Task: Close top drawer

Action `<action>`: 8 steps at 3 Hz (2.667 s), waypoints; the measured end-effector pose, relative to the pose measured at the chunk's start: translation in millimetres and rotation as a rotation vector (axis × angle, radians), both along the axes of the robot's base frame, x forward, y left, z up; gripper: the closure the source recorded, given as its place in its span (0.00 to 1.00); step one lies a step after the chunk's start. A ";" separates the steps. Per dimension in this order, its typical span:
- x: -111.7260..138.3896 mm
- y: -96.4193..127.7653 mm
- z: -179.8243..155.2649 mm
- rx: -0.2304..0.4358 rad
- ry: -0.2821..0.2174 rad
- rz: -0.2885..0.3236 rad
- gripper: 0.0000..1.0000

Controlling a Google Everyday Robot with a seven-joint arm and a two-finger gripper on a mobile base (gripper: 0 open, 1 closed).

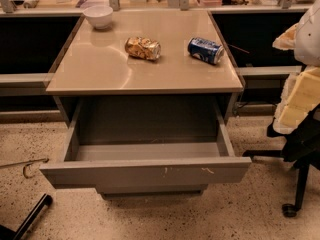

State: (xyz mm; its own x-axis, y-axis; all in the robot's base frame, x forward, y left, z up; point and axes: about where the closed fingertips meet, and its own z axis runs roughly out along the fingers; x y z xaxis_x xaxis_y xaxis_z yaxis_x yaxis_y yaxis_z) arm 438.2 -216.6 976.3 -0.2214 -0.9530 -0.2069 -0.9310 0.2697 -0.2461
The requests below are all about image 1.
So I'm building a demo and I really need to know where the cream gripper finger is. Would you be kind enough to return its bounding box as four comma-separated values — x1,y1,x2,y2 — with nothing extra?
272,67,320,134
272,24,298,50

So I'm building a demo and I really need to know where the grey top drawer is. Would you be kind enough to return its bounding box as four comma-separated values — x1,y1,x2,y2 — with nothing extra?
40,95,251,196

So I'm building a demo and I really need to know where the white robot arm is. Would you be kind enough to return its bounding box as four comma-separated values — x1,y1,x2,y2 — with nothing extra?
272,9,320,134

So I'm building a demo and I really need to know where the grey cabinet with beige top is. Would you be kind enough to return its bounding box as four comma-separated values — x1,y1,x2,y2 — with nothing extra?
45,9,246,125

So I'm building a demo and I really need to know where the black office chair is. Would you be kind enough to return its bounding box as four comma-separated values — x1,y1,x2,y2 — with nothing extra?
243,105,320,217

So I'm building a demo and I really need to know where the blue soda can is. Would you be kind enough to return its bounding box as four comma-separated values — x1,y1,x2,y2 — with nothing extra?
187,37,224,65

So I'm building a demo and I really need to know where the white bowl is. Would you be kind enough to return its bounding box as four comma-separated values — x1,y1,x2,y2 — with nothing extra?
83,5,113,29

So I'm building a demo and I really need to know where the metal hook rod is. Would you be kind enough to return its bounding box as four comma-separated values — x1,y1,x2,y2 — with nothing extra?
0,158,49,179

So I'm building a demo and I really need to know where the black chair leg left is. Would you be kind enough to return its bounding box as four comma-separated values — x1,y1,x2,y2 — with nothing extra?
0,194,53,240

